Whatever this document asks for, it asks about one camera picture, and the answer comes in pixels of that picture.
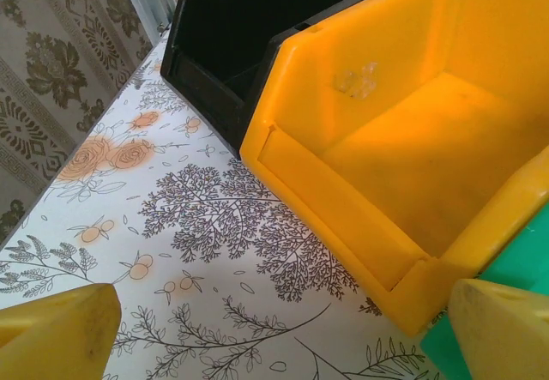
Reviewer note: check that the yellow plastic bin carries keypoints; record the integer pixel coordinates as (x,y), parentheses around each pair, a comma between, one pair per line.
(386,161)

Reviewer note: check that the green plastic bin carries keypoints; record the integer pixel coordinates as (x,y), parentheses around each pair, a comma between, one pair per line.
(519,260)

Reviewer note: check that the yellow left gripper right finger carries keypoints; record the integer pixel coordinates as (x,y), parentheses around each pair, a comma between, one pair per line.
(506,337)

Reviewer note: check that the floral patterned tablecloth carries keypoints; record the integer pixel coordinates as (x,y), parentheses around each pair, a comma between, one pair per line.
(193,234)

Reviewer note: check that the black plastic bin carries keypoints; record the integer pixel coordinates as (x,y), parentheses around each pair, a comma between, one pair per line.
(206,75)

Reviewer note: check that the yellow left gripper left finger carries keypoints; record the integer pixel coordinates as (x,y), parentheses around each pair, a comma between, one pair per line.
(56,337)

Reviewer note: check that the clear tape scrap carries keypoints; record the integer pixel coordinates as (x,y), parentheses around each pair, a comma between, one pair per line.
(356,82)

